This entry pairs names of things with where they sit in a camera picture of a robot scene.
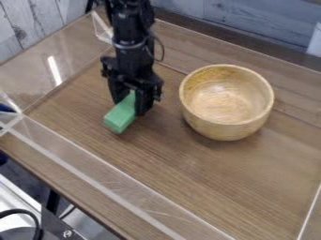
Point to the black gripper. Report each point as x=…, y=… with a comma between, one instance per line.
x=129, y=72

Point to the green rectangular block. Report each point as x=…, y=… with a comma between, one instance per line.
x=121, y=115

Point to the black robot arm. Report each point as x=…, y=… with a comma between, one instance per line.
x=132, y=19

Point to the light wooden bowl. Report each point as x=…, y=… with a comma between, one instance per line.
x=227, y=101

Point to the blue object at left edge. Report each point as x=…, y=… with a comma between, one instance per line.
x=6, y=108

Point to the black table leg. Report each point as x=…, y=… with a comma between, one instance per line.
x=53, y=202

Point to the clear acrylic corner bracket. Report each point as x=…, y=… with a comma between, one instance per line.
x=102, y=30

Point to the clear acrylic barrier wall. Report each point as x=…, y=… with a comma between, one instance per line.
x=159, y=182

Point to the black metal bracket with screw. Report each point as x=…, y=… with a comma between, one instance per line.
x=56, y=229

